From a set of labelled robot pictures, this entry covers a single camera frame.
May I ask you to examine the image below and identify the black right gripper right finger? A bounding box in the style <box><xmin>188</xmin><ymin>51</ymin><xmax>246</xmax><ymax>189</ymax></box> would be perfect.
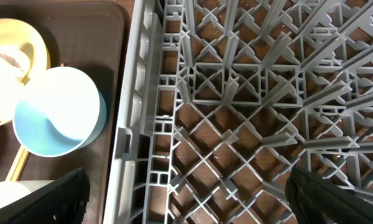
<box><xmin>285</xmin><ymin>166</ymin><xmax>373</xmax><ymax>223</ymax></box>

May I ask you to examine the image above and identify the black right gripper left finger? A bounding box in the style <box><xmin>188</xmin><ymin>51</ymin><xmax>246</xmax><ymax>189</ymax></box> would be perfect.
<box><xmin>0</xmin><ymin>168</ymin><xmax>90</xmax><ymax>223</ymax></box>

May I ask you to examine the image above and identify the wooden chopstick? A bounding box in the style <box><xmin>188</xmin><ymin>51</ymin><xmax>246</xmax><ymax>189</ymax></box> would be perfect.
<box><xmin>6</xmin><ymin>146</ymin><xmax>29</xmax><ymax>182</ymax></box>

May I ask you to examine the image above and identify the white green cup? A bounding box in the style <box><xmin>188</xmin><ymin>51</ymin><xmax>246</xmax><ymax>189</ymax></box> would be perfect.
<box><xmin>0</xmin><ymin>180</ymin><xmax>52</xmax><ymax>208</ymax></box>

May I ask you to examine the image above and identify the light blue bowl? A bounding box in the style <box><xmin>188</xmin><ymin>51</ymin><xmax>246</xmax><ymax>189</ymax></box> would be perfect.
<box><xmin>12</xmin><ymin>67</ymin><xmax>107</xmax><ymax>157</ymax></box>

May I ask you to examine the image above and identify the grey dishwasher rack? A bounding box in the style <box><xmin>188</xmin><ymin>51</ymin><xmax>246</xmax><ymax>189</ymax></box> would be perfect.
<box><xmin>103</xmin><ymin>0</ymin><xmax>373</xmax><ymax>223</ymax></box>

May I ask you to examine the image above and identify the yellow plate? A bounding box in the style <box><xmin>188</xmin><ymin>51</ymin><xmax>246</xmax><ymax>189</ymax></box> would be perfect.
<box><xmin>0</xmin><ymin>18</ymin><xmax>50</xmax><ymax>126</ymax></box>

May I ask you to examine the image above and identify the dark brown serving tray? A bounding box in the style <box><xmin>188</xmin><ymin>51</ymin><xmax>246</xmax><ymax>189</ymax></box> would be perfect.
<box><xmin>0</xmin><ymin>1</ymin><xmax>124</xmax><ymax>223</ymax></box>

